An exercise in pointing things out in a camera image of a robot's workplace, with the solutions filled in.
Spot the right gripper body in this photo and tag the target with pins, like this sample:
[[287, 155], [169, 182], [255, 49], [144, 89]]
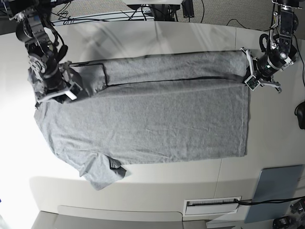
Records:
[[50, 79]]

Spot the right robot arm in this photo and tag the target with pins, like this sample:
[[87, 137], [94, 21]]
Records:
[[36, 31]]

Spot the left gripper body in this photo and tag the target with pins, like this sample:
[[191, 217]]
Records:
[[263, 68]]

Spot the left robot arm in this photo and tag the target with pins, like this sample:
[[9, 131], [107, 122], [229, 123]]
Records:
[[277, 47]]

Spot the black object at right edge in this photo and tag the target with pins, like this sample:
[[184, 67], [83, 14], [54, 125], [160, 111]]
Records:
[[300, 114]]

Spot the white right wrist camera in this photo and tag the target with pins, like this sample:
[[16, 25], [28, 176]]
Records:
[[72, 92]]

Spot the white cable grommet box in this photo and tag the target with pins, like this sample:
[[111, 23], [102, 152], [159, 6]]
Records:
[[210, 206]]

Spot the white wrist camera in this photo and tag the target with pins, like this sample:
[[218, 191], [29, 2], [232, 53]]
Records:
[[252, 82], [72, 92]]

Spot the blue-grey tablet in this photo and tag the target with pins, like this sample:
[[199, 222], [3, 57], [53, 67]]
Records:
[[273, 183]]

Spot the grey T-shirt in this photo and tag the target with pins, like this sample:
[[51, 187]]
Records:
[[147, 110]]

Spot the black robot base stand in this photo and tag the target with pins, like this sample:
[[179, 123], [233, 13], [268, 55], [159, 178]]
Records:
[[160, 10]]

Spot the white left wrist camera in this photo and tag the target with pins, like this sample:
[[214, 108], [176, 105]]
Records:
[[252, 82]]

